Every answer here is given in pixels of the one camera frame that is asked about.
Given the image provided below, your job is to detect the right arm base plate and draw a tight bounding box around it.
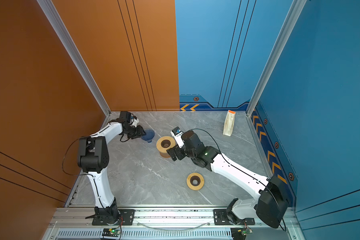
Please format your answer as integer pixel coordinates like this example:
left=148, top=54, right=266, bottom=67
left=213, top=209, right=256, bottom=226

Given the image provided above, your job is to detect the blue glass dripper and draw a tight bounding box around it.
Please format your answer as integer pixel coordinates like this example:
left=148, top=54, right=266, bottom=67
left=141, top=129, right=155, bottom=143

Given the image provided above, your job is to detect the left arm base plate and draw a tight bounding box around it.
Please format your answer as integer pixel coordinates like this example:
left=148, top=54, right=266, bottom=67
left=91, top=209, right=135, bottom=226

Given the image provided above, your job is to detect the right aluminium corner post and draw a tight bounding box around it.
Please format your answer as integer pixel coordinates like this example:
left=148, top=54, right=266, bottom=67
left=246, top=0, right=307, bottom=117

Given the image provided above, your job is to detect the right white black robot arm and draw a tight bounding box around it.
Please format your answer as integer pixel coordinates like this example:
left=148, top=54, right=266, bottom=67
left=167, top=127, right=290, bottom=229

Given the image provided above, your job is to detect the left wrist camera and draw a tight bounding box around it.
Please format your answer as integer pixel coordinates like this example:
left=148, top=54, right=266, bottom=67
left=130, top=116, right=139, bottom=128

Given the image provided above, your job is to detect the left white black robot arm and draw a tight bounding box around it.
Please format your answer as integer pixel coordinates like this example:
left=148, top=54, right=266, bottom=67
left=78, top=111, right=146, bottom=225

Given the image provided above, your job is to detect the right circuit board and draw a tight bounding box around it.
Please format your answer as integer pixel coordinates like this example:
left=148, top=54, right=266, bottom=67
left=231, top=228, right=253, bottom=240

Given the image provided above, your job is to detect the left circuit board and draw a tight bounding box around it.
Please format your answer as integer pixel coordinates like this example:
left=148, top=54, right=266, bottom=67
left=102, top=228, right=122, bottom=240

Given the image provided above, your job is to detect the wooden dripper ring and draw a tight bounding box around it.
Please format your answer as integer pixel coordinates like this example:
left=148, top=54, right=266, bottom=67
left=155, top=135, right=177, bottom=154
left=186, top=172, right=205, bottom=191

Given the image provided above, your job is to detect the aluminium front rail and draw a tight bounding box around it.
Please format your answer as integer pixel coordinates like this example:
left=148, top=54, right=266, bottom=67
left=42, top=206, right=305, bottom=240

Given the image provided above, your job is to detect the left aluminium corner post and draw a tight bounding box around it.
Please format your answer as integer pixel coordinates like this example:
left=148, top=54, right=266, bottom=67
left=37, top=0, right=111, bottom=116

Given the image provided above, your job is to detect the circuit board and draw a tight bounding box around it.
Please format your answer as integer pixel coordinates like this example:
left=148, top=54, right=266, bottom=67
left=102, top=228, right=122, bottom=240
left=231, top=228, right=253, bottom=240

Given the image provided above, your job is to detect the coffee filter bag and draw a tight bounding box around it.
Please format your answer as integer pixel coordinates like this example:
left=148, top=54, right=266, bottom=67
left=223, top=110, right=236, bottom=137

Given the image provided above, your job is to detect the aluminium corner post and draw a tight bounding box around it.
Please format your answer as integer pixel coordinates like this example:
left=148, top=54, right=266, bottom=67
left=37, top=0, right=111, bottom=116
left=246, top=0, right=307, bottom=117

